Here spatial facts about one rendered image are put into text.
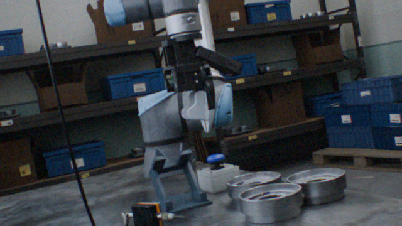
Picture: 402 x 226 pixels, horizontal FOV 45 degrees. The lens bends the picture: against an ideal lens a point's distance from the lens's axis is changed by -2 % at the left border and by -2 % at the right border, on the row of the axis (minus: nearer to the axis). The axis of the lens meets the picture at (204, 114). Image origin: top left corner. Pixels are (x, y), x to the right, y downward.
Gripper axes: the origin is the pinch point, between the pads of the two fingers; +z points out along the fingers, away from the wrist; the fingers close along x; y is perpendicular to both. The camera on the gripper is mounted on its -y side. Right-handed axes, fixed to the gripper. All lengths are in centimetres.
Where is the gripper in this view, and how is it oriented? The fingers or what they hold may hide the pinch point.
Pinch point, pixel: (210, 125)
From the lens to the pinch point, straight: 108.6
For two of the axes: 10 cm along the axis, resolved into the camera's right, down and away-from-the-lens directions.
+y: -9.0, 1.8, -3.9
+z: 1.7, 9.8, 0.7
